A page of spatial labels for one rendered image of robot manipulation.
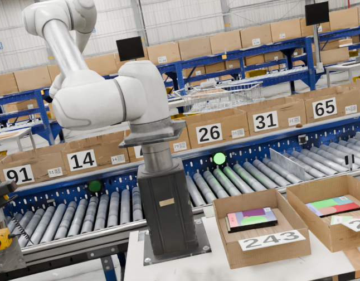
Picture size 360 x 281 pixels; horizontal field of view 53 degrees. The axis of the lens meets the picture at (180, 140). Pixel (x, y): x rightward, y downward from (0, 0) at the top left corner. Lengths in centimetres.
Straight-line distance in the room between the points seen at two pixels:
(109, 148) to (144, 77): 108
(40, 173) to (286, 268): 159
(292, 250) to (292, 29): 637
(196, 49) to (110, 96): 568
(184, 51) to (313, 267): 585
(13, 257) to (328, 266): 135
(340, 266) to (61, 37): 130
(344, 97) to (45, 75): 534
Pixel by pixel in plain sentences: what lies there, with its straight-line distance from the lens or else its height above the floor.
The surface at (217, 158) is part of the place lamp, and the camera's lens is 229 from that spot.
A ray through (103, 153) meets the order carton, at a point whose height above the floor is 99.
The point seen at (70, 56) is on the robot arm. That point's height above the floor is 155.
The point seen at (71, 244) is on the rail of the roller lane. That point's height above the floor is 72.
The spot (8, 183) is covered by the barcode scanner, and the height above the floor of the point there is 109.
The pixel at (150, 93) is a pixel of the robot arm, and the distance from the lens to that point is 128.
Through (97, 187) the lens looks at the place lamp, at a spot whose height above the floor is 81.
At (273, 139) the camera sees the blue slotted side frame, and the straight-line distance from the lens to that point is 239.
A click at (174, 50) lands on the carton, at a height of 158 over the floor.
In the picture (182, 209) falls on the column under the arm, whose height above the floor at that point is 92.
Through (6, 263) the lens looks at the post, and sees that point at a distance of 194.
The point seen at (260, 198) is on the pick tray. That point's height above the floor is 81.
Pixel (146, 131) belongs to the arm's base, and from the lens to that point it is 130.
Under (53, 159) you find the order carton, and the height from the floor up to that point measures 101.
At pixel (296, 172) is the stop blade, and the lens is 207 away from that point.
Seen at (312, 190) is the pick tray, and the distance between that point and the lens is 169.
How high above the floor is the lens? 148
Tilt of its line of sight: 13 degrees down
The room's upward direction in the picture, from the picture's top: 11 degrees counter-clockwise
